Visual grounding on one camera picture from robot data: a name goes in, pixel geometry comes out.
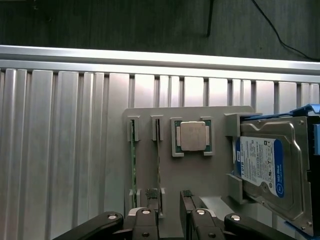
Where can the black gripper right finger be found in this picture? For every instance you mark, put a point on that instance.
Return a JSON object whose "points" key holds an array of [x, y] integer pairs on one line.
{"points": [[200, 220]]}

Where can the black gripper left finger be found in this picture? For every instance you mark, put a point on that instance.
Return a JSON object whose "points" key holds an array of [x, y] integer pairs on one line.
{"points": [[140, 220]]}

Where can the green RAM stick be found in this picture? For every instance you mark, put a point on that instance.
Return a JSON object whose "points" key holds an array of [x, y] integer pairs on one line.
{"points": [[133, 160]]}

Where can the grey parts rack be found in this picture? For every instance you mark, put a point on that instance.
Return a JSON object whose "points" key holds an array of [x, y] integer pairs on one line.
{"points": [[200, 172]]}

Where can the silver CPU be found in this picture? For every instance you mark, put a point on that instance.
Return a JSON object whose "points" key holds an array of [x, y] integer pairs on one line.
{"points": [[193, 136]]}

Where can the hard disk with blue label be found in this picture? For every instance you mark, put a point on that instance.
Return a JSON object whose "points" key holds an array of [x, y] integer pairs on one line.
{"points": [[272, 167]]}

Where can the blue disk tray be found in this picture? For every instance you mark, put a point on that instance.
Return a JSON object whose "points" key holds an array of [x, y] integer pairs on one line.
{"points": [[306, 120]]}

